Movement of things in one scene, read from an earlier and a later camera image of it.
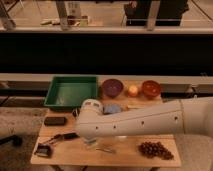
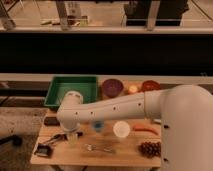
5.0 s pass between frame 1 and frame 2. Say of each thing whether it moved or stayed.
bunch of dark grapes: stayed
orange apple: stayed
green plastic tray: stayed
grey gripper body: moved
